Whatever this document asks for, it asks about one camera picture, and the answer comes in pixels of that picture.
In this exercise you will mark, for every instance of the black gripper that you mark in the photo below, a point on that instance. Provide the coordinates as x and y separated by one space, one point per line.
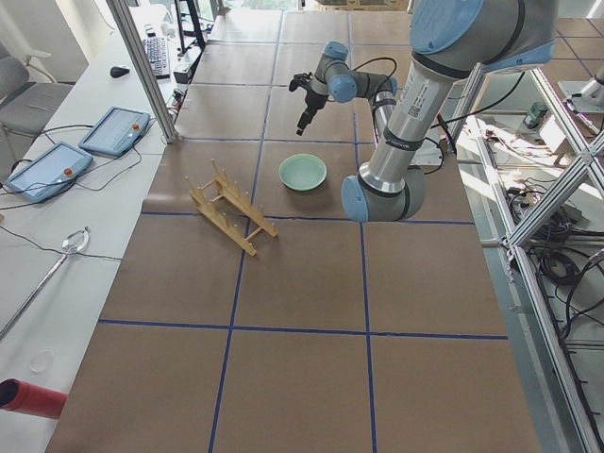
312 100

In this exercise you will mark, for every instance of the light green plate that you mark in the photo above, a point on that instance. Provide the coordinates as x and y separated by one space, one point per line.
302 172

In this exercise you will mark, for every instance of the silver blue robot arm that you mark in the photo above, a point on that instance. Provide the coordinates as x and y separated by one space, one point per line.
448 39

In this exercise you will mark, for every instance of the wooden dish rack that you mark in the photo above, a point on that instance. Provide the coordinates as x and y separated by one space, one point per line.
227 207

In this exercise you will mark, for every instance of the black keyboard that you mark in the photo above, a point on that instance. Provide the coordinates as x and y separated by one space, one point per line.
156 50

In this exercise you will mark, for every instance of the far blue teach pendant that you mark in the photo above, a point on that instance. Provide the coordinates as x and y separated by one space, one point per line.
116 132

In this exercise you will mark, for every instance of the blue teach pendant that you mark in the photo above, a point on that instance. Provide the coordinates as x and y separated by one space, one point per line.
49 173
116 132

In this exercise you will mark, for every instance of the black computer mouse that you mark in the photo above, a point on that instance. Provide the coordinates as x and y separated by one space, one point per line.
118 71

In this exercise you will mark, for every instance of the green box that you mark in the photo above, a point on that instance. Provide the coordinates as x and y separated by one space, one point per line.
535 115

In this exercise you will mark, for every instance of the near blue teach pendant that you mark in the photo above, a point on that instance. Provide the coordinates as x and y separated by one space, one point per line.
49 173

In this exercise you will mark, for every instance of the grey office chair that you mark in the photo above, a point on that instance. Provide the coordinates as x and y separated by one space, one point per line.
26 105

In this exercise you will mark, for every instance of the red tube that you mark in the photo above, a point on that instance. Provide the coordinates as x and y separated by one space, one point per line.
27 398

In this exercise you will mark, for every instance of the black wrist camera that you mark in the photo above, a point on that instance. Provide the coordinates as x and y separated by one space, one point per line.
302 81

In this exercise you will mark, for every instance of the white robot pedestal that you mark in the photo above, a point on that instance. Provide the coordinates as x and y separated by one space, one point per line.
430 153

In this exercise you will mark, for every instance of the aluminium frame post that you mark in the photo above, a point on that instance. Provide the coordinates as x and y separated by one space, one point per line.
123 19

